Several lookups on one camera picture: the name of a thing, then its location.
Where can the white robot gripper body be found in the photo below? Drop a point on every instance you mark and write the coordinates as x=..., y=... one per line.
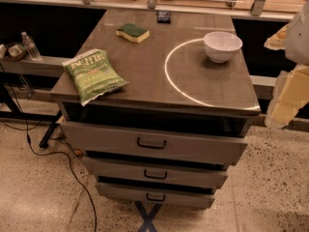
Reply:
x=299, y=39

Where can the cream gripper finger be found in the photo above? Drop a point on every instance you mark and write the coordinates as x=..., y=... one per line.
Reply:
x=291, y=92
x=278, y=40

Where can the white ceramic bowl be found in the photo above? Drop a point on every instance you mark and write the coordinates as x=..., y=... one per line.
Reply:
x=221, y=46

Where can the green jalapeno chip bag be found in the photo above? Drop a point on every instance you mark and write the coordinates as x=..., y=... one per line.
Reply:
x=93, y=75

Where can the dark bowl with clutter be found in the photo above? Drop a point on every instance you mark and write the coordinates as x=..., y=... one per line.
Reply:
x=12, y=52

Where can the middle grey drawer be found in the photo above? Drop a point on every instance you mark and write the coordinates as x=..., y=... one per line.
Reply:
x=131, y=173

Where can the grey drawer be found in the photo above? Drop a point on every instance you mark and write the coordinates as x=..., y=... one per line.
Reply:
x=161, y=196
x=131, y=173
x=154, y=143

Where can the small dark blue tag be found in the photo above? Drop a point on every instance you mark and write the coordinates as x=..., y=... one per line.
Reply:
x=163, y=17

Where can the grey drawer cabinet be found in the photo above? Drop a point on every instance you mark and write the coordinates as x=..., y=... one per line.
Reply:
x=172, y=86

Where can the green and yellow sponge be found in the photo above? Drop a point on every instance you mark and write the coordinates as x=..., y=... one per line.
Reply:
x=132, y=33

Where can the bottom grey drawer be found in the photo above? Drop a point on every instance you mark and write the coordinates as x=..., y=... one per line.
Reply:
x=161, y=196

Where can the top grey drawer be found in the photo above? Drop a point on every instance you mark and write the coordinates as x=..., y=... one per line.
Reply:
x=154, y=143

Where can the grey side shelf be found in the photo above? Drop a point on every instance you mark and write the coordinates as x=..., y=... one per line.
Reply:
x=48, y=66

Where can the clear plastic water bottle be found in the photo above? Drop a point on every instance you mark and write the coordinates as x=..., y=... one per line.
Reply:
x=30, y=47

